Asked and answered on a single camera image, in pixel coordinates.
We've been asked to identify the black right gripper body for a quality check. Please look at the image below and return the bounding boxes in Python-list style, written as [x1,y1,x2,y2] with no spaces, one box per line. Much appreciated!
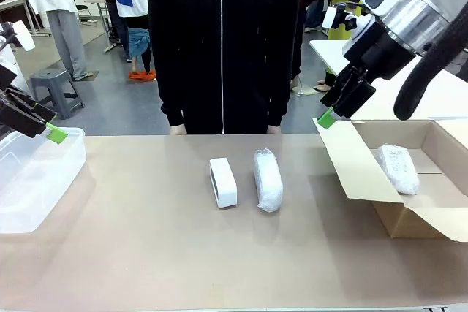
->
[341,22,418,80]

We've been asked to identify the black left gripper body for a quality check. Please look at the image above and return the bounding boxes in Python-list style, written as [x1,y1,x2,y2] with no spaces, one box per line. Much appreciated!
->
[0,64,18,91]

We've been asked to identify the clock with speckled label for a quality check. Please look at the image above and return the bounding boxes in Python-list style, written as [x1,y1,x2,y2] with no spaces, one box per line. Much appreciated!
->
[372,144,420,196]

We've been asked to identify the plain bubble-wrapped clock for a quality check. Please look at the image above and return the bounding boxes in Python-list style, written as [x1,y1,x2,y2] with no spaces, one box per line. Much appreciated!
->
[254,147,284,213]

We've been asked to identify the white rectangular box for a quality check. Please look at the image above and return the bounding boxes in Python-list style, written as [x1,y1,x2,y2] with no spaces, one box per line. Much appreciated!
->
[208,157,238,210]

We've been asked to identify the person's right forearm black sleeve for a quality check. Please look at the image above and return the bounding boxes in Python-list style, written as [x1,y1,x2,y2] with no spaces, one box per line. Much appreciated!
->
[159,77,186,128]

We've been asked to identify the person's left forearm black sleeve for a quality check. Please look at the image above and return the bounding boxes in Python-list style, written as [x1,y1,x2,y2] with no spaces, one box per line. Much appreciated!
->
[265,77,292,128]

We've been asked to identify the person with yellow apron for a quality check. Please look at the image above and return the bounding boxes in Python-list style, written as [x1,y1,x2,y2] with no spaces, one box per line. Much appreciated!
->
[316,0,370,93]

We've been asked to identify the clear plastic bin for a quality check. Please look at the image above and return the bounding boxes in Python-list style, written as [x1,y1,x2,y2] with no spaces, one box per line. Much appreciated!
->
[0,127,88,235]

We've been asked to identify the brown cardboard box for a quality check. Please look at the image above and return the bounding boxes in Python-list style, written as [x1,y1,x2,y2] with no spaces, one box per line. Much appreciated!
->
[312,118,468,243]

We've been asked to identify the wooden desk with metal legs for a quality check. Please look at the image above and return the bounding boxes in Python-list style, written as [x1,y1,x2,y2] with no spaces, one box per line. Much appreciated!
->
[0,0,52,39]

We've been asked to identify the person in white coat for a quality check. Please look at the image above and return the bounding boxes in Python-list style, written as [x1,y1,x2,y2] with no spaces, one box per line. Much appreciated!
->
[18,0,91,83]

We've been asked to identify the orange shoes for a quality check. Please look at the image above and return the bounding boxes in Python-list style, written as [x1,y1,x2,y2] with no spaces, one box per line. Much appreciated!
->
[128,69,157,81]

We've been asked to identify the small desk with white legs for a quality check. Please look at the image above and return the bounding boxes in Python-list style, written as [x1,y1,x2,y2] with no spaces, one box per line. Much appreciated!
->
[83,0,118,54]

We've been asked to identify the person in black zip hoodie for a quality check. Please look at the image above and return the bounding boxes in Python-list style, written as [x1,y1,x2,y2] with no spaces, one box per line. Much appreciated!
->
[145,0,304,136]

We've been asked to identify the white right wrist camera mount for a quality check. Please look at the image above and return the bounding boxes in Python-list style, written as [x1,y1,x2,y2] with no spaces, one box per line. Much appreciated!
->
[321,2,377,41]

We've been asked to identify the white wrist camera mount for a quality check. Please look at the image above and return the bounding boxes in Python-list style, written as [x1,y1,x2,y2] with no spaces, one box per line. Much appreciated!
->
[0,20,37,53]
[321,2,377,41]

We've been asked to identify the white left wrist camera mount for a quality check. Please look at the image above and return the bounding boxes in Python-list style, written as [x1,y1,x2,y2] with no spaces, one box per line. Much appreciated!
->
[0,20,37,53]

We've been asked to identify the black right arm cable sleeve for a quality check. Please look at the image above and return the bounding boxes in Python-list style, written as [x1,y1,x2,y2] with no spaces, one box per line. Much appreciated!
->
[393,8,468,121]

